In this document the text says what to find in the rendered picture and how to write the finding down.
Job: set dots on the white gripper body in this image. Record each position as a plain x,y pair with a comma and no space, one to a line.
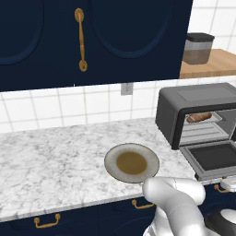
230,183

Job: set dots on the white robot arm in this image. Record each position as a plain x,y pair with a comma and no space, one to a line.
179,202

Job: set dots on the toaster oven door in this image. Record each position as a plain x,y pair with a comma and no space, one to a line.
212,159

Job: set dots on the silver oven rack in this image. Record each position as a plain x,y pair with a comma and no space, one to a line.
201,132

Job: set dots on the silver oven tray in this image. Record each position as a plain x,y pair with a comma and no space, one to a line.
217,117

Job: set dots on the brown baguette bread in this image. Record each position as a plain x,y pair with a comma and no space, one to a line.
199,117

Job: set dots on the dark grey toaster oven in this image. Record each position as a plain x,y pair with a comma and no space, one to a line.
172,104

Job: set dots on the navy upper cupboard door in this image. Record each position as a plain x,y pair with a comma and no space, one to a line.
132,33
33,40

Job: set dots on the navy drawer front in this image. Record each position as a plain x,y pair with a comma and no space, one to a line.
123,219
215,201
70,222

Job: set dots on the grey plate with brown centre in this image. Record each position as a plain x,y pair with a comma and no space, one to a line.
132,162

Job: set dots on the wooden shelf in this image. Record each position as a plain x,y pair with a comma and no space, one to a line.
219,66

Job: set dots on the grey jar with black lid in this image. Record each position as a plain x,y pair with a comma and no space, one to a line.
198,50

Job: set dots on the grey wall outlet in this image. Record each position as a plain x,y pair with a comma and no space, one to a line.
127,89

